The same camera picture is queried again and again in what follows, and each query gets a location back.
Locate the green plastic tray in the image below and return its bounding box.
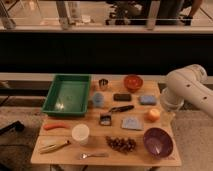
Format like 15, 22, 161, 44
42, 74, 91, 117

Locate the bunch of dark grapes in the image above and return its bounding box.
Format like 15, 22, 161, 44
105, 136, 136, 154

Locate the blue sponge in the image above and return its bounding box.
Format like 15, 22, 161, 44
139, 95, 157, 105

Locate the white plastic cup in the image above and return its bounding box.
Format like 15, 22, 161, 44
72, 124, 90, 145

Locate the purple bowl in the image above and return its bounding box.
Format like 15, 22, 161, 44
143, 127, 174, 158

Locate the black rectangular block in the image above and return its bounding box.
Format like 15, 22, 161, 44
113, 93, 132, 101

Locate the small black brush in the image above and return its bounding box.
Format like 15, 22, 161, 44
99, 114, 112, 126

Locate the black handled tool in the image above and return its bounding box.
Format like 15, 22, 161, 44
109, 105, 134, 113

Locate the red bowl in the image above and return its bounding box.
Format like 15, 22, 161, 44
124, 75, 143, 93

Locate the metal fork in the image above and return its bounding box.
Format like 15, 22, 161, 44
79, 153, 109, 159

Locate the light blue cup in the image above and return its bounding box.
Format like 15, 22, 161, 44
92, 92, 104, 108

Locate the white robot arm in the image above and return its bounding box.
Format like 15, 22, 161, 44
160, 64, 213, 118

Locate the orange carrot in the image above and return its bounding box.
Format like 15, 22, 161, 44
43, 123, 70, 130

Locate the grey blue cloth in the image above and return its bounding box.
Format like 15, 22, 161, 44
121, 117, 142, 130

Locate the yellow banana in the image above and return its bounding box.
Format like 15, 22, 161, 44
39, 140, 71, 154

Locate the orange apple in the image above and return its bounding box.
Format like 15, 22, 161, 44
147, 109, 160, 122

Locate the wooden table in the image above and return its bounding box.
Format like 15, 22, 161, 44
31, 81, 182, 167

